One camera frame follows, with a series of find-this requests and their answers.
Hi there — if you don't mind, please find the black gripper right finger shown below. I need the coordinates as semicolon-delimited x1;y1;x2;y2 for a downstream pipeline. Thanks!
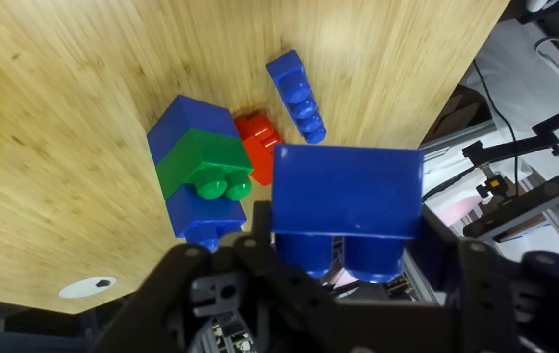
429;237;559;353

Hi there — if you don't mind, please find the black stereo camera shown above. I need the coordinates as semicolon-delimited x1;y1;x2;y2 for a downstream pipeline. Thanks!
460;173;559;241

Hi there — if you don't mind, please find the red four-stud block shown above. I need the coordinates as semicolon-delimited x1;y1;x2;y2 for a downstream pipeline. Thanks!
233;110;286;188

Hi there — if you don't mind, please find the blue four-stud block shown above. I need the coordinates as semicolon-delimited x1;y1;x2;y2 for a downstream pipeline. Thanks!
262;49;327;145

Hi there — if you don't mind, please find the green square block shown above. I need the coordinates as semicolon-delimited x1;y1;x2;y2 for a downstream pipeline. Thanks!
155;128;255;202

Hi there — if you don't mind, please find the small white table grommet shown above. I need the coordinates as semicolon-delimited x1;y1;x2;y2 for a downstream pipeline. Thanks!
56;275;117;302

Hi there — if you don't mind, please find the pink sheet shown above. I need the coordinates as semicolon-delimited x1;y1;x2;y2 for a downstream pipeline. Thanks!
421;184;490;231

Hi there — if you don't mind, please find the blue square block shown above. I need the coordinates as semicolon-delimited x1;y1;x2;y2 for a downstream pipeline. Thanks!
145;92;245;173

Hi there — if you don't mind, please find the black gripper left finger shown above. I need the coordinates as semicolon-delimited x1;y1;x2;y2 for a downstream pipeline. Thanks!
90;198;341;353

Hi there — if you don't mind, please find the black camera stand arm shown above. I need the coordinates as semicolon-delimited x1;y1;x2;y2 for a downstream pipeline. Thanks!
460;96;559;167

